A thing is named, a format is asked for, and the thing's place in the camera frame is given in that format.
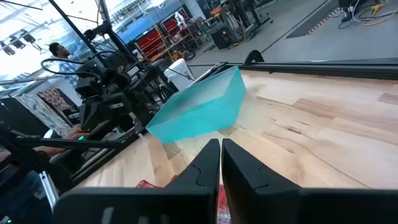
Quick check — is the white chair cover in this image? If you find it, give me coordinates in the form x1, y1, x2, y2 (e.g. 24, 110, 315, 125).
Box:
163, 58, 195, 91

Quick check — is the teal plastic basket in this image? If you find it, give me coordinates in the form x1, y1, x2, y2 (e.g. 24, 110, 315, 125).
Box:
145, 65, 248, 144

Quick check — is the person's hand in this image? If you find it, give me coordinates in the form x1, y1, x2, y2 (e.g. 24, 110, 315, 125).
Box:
62, 125, 91, 141

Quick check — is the person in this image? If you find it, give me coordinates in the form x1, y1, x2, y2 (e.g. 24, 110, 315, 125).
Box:
48, 42, 81, 88

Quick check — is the red popcorn bag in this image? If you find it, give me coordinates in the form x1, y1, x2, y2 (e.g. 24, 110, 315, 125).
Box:
135, 174, 231, 224

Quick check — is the black rig post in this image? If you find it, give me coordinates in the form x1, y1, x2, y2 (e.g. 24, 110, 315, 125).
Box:
48, 0, 137, 63

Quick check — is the black machine cart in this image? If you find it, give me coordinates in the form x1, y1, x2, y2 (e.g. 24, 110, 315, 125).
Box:
203, 0, 274, 50

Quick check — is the dark patterned cloth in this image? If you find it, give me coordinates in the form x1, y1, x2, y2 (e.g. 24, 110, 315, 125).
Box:
37, 87, 80, 124

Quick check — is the dark floor mat striped edge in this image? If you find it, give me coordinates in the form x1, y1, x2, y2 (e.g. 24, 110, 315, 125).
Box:
285, 6, 343, 40

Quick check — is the black floor cable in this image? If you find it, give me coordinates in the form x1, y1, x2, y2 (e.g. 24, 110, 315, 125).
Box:
338, 0, 398, 29

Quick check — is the shelving rack with red bins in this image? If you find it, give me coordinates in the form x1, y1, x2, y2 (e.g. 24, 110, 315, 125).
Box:
133, 12, 200, 62

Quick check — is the yellow floor cable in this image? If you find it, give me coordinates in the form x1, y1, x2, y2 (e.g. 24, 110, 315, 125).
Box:
361, 2, 398, 27

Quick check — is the black cable hook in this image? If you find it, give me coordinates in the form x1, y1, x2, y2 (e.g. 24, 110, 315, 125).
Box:
244, 49, 266, 65

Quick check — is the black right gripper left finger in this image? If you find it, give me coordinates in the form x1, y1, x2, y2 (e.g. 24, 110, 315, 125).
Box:
52, 138, 221, 224

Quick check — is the pale patterned cloth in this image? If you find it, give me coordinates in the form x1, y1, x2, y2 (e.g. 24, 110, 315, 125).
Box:
14, 93, 73, 137

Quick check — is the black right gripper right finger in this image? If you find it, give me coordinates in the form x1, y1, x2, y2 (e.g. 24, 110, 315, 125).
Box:
221, 138, 398, 224

